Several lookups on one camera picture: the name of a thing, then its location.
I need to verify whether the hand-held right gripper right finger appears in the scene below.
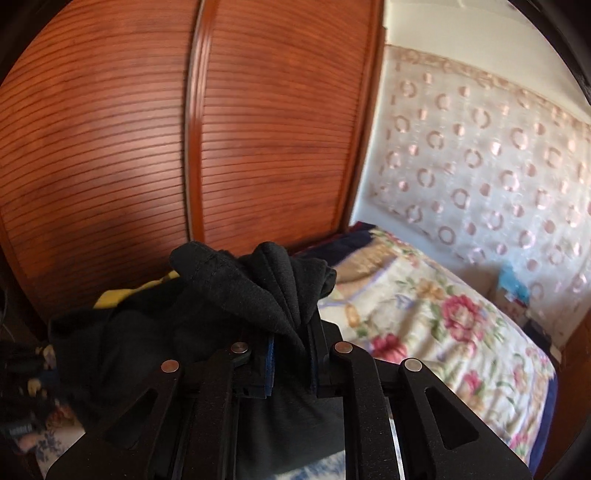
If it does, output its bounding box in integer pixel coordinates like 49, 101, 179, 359
307, 318, 533, 480

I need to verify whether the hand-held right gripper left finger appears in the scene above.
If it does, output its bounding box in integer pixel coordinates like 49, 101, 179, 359
44, 339, 279, 480

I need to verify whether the black printed t-shirt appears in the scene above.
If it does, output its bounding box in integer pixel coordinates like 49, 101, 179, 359
48, 240, 348, 476

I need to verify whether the navy folded blanket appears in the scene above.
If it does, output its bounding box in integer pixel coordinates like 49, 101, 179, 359
295, 222, 378, 259

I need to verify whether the yellow cloth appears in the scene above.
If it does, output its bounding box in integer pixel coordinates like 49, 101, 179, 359
91, 270, 182, 311

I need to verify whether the blue box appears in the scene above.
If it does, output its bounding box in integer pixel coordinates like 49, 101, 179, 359
490, 262, 533, 317

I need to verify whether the navy bed sheet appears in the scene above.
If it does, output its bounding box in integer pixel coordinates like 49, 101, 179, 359
525, 367, 560, 474

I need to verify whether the wooden slatted wardrobe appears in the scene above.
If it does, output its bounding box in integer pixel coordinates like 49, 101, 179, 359
0, 0, 387, 320

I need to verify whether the circle-patterned sheer curtain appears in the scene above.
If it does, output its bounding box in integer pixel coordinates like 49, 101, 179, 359
364, 45, 591, 349

